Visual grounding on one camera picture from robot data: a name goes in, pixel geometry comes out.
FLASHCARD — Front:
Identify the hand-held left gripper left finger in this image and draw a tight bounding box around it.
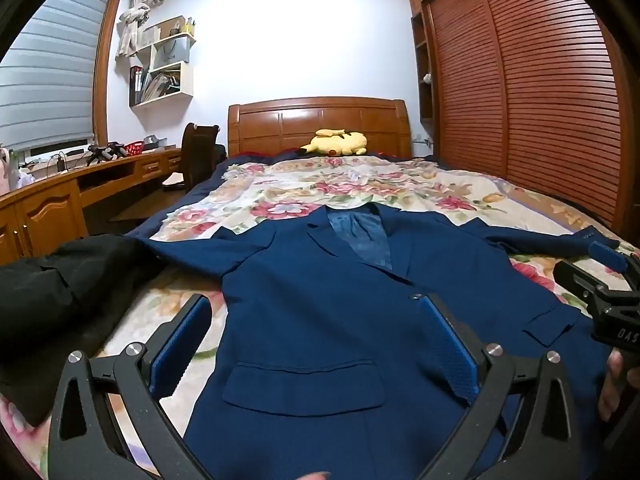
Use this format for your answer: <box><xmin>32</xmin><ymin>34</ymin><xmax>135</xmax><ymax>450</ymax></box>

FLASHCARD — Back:
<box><xmin>47</xmin><ymin>294</ymin><xmax>213</xmax><ymax>480</ymax></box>

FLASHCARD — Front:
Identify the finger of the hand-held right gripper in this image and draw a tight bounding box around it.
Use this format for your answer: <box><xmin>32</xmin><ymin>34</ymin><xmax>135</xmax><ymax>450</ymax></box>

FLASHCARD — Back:
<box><xmin>587</xmin><ymin>240</ymin><xmax>640</xmax><ymax>291</ymax></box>
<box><xmin>553</xmin><ymin>259</ymin><xmax>621</xmax><ymax>313</ymax></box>

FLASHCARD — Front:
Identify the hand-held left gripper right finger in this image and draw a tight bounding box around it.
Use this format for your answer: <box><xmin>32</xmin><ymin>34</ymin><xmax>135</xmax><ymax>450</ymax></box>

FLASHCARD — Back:
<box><xmin>417</xmin><ymin>292</ymin><xmax>583</xmax><ymax>480</ymax></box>

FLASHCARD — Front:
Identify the navy blue suit jacket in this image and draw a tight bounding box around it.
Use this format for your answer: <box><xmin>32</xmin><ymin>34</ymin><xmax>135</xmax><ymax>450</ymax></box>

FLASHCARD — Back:
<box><xmin>132</xmin><ymin>203</ymin><xmax>623</xmax><ymax>480</ymax></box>

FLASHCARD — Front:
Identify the person's right hand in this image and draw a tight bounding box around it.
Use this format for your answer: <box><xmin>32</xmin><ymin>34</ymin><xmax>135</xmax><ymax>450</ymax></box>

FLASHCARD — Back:
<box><xmin>597</xmin><ymin>349</ymin><xmax>627</xmax><ymax>423</ymax></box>

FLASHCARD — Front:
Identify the black cloth garment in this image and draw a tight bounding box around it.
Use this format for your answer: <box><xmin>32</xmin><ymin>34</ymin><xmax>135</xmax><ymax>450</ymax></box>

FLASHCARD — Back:
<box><xmin>0</xmin><ymin>234</ymin><xmax>166</xmax><ymax>426</ymax></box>

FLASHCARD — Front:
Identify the long wooden desk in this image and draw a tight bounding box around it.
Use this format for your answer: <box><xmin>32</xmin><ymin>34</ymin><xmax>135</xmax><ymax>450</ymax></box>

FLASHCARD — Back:
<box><xmin>0</xmin><ymin>146</ymin><xmax>183</xmax><ymax>266</ymax></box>

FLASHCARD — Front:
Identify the wooden louvred wardrobe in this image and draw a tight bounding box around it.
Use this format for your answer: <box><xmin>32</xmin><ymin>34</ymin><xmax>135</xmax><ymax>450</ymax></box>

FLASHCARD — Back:
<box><xmin>404</xmin><ymin>0</ymin><xmax>636</xmax><ymax>231</ymax></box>

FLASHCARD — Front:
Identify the dark wooden chair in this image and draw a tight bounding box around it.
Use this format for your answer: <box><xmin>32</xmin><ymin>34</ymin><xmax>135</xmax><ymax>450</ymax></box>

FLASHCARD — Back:
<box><xmin>162</xmin><ymin>122</ymin><xmax>227</xmax><ymax>195</ymax></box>

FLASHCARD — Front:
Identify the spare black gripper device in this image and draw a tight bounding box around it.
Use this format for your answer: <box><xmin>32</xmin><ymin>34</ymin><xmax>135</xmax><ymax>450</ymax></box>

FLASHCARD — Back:
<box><xmin>86</xmin><ymin>141</ymin><xmax>130</xmax><ymax>166</ymax></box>

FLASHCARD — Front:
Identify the floral blanket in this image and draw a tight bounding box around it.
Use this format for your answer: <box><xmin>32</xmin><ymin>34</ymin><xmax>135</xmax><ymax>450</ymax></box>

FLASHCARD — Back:
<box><xmin>0</xmin><ymin>155</ymin><xmax>640</xmax><ymax>480</ymax></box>

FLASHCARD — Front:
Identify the yellow plush toy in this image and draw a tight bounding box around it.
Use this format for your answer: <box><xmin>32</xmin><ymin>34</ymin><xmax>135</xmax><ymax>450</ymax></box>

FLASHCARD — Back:
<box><xmin>296</xmin><ymin>128</ymin><xmax>368</xmax><ymax>157</ymax></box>

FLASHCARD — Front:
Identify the wooden bed headboard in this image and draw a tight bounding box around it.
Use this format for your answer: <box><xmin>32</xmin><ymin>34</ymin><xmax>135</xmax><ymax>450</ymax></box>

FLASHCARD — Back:
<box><xmin>227</xmin><ymin>97</ymin><xmax>413</xmax><ymax>158</ymax></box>

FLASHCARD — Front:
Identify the row of books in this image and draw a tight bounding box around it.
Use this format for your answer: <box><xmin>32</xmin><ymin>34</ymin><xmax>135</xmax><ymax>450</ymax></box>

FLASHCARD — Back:
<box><xmin>142</xmin><ymin>71</ymin><xmax>182</xmax><ymax>103</ymax></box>

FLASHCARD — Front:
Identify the black binder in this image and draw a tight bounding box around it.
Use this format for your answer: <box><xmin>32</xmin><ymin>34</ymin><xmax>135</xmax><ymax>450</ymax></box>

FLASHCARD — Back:
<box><xmin>129</xmin><ymin>65</ymin><xmax>144</xmax><ymax>107</ymax></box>

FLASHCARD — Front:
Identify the grey paper bag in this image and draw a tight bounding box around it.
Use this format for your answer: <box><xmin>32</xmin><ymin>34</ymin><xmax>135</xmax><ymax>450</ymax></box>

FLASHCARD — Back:
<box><xmin>151</xmin><ymin>37</ymin><xmax>192</xmax><ymax>72</ymax></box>

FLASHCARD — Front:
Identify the grey window blind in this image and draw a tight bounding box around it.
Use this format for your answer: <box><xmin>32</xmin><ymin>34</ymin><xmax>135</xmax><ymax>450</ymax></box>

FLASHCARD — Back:
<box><xmin>0</xmin><ymin>0</ymin><xmax>116</xmax><ymax>153</ymax></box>

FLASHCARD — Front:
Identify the cream tied curtain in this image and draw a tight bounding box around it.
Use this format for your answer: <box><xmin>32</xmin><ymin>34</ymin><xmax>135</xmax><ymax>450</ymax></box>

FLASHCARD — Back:
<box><xmin>116</xmin><ymin>0</ymin><xmax>165</xmax><ymax>58</ymax></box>

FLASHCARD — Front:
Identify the white wall shelf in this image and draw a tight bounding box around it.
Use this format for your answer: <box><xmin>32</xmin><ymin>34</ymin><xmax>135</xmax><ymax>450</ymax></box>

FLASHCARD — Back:
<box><xmin>129</xmin><ymin>16</ymin><xmax>197</xmax><ymax>108</ymax></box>

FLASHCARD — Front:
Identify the wooden window frame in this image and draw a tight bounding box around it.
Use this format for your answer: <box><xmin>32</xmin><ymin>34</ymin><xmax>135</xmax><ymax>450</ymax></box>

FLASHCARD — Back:
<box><xmin>0</xmin><ymin>0</ymin><xmax>125</xmax><ymax>158</ymax></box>

